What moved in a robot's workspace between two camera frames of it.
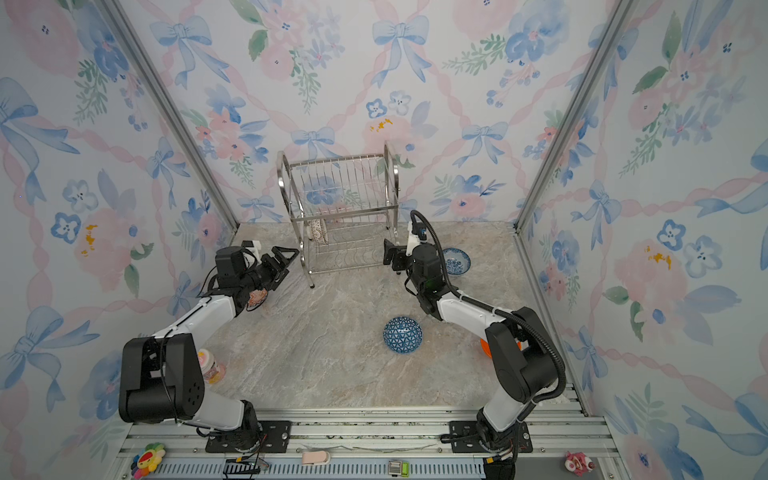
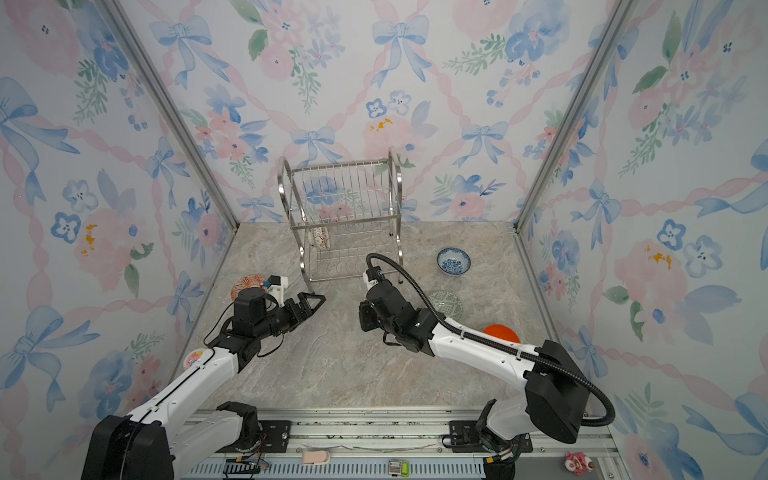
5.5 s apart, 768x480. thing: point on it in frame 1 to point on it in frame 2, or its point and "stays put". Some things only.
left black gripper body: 261,276 to 280,320
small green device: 396,467 stays put
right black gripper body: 402,263 to 372,321
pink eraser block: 314,457 stays put
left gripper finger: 284,260 to 304,303
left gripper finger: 281,275 to 315,309
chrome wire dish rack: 344,209 stays put
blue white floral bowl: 457,261 stays put
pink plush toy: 578,463 stays put
